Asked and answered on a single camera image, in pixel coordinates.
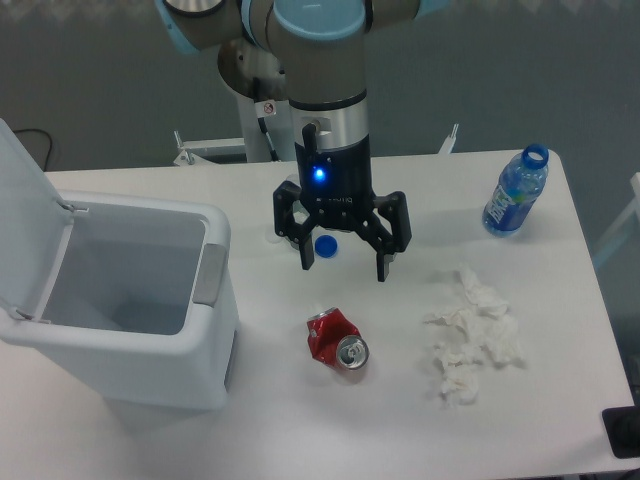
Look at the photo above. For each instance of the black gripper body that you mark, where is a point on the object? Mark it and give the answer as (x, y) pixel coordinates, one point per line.
(335, 187)

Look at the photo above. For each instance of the black device at edge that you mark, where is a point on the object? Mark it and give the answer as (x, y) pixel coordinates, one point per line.
(622, 428)

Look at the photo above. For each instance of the white bottle cap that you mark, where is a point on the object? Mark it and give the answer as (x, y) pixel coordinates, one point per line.
(273, 238)

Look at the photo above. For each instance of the blue plastic water bottle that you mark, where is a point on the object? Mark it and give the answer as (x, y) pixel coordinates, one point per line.
(519, 185)

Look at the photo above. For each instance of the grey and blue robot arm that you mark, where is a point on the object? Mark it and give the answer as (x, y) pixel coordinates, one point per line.
(320, 47)

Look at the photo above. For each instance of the blue bottle cap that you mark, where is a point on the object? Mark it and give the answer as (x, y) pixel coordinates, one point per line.
(326, 246)

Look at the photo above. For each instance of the white metal base frame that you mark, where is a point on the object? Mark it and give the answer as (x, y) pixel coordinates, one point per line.
(235, 150)

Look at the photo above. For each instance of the crumpled white tissue paper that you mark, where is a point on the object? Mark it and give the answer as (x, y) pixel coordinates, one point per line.
(489, 332)

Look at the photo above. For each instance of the white trash bin lid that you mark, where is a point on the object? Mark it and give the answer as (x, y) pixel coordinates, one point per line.
(36, 226)

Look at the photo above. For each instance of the crushed red soda can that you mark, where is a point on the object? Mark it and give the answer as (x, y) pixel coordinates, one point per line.
(335, 341)

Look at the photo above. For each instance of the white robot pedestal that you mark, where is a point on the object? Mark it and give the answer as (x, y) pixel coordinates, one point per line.
(257, 80)

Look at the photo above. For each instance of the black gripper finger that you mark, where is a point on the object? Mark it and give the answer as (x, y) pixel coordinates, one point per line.
(285, 225)
(386, 227)

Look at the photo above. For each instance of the white trash bin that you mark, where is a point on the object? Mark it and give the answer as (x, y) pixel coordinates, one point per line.
(143, 308)

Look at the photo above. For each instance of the white frame at right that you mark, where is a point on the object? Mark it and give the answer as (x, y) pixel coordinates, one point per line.
(620, 230)

